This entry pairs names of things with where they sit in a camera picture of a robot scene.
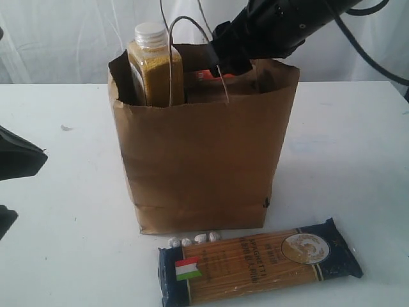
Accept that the spaghetti package dark blue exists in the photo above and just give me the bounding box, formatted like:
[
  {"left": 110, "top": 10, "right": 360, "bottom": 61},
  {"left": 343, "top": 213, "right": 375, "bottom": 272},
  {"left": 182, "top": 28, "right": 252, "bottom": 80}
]
[{"left": 158, "top": 219, "right": 364, "bottom": 306}]

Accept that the brown kraft pouch white label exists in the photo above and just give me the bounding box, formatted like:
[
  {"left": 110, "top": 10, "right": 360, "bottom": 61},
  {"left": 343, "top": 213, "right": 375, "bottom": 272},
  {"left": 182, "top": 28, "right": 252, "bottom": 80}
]
[{"left": 184, "top": 69, "right": 259, "bottom": 104}]

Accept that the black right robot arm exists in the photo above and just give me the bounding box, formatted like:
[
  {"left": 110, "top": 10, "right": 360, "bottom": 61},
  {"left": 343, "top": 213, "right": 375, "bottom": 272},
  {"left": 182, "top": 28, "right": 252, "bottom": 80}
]
[{"left": 206, "top": 0, "right": 387, "bottom": 77}]

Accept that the white backdrop sheet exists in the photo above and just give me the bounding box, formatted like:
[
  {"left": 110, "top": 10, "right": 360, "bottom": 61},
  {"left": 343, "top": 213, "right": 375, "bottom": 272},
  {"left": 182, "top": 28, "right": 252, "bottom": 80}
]
[{"left": 1, "top": 0, "right": 408, "bottom": 84}]

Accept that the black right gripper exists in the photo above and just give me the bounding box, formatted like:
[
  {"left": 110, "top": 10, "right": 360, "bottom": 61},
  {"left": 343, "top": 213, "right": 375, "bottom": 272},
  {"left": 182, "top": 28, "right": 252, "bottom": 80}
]
[{"left": 206, "top": 1, "right": 323, "bottom": 77}]

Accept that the brown paper shopping bag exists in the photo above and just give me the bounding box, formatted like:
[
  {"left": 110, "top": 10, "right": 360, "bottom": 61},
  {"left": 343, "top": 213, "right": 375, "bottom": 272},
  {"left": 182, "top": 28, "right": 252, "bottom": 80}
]
[{"left": 108, "top": 23, "right": 300, "bottom": 235}]

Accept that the yellow millet grain pack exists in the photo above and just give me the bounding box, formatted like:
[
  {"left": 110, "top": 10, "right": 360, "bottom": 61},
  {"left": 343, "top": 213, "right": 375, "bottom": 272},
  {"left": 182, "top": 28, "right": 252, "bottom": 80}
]
[{"left": 127, "top": 22, "right": 185, "bottom": 107}]

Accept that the blister pack of white pills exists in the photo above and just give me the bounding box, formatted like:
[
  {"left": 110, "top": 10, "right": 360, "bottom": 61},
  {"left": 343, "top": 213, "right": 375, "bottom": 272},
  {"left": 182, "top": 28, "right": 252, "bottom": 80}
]
[{"left": 168, "top": 232, "right": 221, "bottom": 248}]

